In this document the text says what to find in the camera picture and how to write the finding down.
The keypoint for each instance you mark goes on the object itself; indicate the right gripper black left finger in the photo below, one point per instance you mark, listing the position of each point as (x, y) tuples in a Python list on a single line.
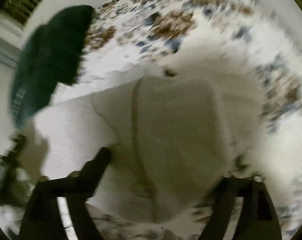
[(85, 182)]

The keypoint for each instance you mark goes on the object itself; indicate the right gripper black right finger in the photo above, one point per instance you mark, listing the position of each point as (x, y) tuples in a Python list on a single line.
[(224, 200)]

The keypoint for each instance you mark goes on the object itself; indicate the beige long sleeve shirt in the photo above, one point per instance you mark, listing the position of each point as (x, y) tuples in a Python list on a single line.
[(168, 137)]

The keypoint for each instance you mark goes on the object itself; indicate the dark green folded blanket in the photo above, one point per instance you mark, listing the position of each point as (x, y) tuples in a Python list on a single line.
[(51, 56)]

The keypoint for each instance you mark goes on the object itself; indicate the floral bed sheet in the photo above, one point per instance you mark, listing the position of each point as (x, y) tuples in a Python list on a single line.
[(245, 49)]

